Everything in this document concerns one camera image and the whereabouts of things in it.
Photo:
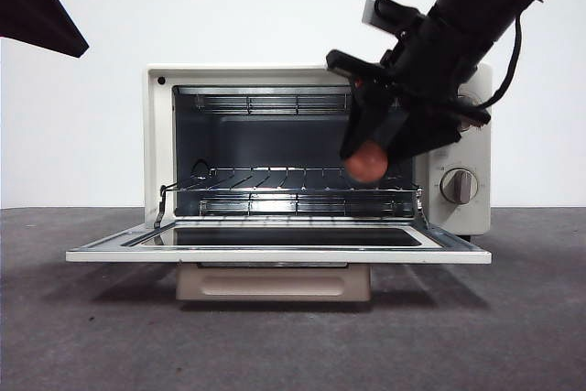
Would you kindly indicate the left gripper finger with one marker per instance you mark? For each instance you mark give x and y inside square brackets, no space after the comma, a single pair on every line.
[32,6]

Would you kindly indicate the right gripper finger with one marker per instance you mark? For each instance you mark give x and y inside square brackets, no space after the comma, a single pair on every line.
[366,121]
[426,137]

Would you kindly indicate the brown egg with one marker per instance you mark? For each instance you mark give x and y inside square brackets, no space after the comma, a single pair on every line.
[366,163]

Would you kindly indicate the cream oven control knob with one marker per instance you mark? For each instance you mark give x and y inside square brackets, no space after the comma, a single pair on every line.
[472,101]
[459,186]

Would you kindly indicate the cream toaster oven body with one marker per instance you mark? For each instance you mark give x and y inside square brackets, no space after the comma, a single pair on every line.
[158,144]

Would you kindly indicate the pale grey camera box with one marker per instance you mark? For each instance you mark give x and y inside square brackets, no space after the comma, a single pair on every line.
[370,11]

